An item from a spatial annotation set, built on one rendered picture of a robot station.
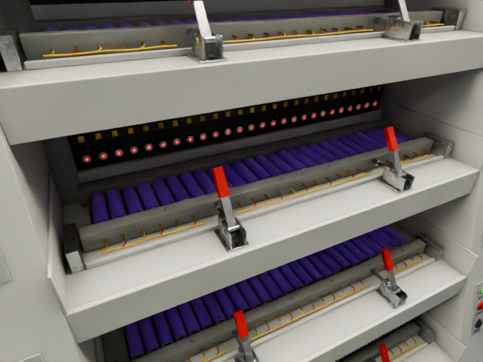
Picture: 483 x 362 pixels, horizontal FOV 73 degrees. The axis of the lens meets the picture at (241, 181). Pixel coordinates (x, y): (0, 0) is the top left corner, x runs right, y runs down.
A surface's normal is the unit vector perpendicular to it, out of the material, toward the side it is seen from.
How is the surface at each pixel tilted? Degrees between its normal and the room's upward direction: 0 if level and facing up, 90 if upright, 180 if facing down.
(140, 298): 105
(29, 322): 90
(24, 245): 90
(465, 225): 90
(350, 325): 16
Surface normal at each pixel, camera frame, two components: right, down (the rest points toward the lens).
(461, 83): -0.90, 0.23
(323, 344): 0.00, -0.84
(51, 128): 0.44, 0.48
